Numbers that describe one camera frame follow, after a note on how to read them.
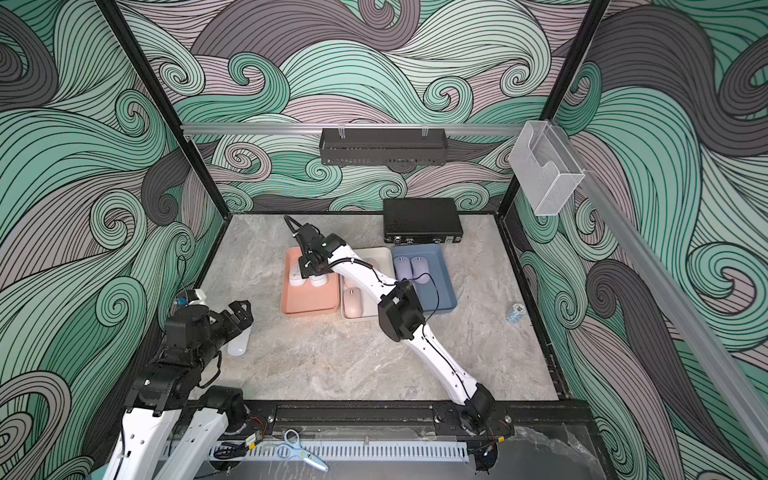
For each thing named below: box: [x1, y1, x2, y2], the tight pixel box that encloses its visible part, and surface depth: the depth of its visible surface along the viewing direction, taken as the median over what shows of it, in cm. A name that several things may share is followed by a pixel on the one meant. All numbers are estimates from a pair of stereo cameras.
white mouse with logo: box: [289, 264, 306, 286], surface depth 100 cm
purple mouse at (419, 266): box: [411, 256, 430, 284], surface depth 103 cm
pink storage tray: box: [281, 247, 341, 315], surface depth 97 cm
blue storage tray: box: [392, 243, 457, 314], surface depth 107 cm
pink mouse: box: [343, 287, 363, 319], surface depth 94 cm
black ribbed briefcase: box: [383, 197, 463, 244], surface depth 115 cm
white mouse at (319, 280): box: [309, 274, 328, 287], surface depth 99 cm
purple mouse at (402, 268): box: [393, 256, 413, 281], surface depth 103 cm
